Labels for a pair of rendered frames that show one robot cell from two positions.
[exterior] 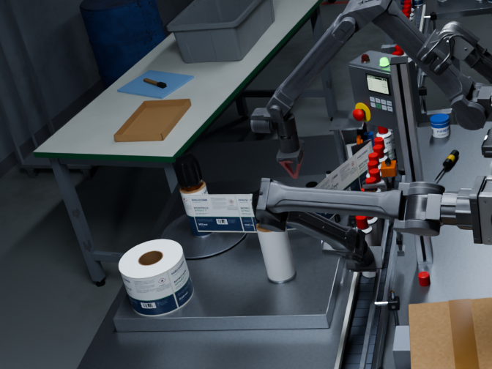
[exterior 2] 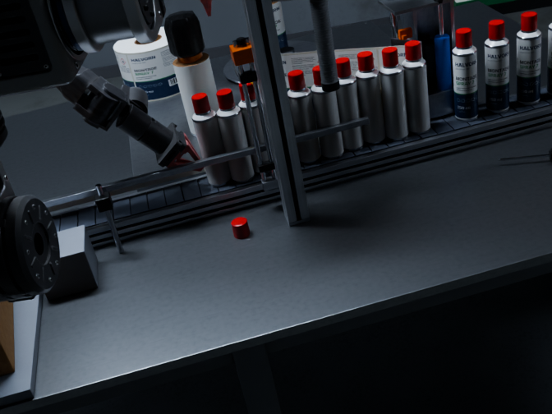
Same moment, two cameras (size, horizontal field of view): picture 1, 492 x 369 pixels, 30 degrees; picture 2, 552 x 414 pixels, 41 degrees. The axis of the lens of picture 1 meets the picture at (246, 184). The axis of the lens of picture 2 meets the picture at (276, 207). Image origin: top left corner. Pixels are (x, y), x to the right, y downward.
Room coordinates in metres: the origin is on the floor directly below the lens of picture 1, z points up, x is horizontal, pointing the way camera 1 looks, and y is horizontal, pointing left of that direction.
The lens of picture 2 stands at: (1.70, -1.61, 1.66)
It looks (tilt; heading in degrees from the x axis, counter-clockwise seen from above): 32 degrees down; 64
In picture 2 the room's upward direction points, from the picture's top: 12 degrees counter-clockwise
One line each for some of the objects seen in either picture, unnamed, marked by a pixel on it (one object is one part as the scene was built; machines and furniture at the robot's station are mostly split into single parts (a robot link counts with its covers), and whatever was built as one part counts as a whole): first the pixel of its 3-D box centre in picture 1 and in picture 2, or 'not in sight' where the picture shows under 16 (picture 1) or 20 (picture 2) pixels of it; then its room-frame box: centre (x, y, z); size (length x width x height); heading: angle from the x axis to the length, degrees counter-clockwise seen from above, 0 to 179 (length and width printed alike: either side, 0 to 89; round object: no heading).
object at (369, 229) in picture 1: (366, 245); (209, 140); (2.23, -0.30, 0.98); 0.05 x 0.05 x 0.20
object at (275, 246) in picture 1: (272, 234); (194, 74); (2.33, -0.04, 1.03); 0.09 x 0.09 x 0.30
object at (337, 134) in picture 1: (356, 153); (420, 56); (2.74, -0.39, 1.01); 0.14 x 0.13 x 0.26; 160
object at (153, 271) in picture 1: (156, 277); (154, 63); (2.37, 0.33, 0.95); 0.20 x 0.20 x 0.14
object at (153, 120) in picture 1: (153, 119); not in sight; (3.86, 0.34, 0.82); 0.34 x 0.24 x 0.04; 154
